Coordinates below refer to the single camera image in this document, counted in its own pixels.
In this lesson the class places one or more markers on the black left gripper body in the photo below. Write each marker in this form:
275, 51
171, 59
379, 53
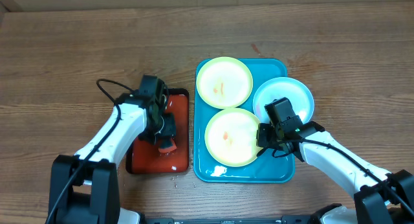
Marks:
168, 127

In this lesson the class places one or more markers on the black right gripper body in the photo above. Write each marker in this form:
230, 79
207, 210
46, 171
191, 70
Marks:
263, 140

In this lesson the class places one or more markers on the hourglass green red sponge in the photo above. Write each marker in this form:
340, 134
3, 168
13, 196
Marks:
166, 150

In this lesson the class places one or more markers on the yellow plate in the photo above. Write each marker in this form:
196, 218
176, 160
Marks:
230, 137
224, 82

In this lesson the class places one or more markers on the light blue plate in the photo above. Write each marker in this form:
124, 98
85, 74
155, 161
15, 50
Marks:
284, 87

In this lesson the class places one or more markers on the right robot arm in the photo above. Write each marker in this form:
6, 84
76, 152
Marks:
379, 195

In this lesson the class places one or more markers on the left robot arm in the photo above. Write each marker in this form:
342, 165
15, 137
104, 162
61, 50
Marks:
84, 187

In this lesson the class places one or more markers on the red black small tray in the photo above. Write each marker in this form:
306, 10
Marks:
144, 158

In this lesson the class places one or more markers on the teal plastic tray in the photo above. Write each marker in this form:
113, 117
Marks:
265, 169

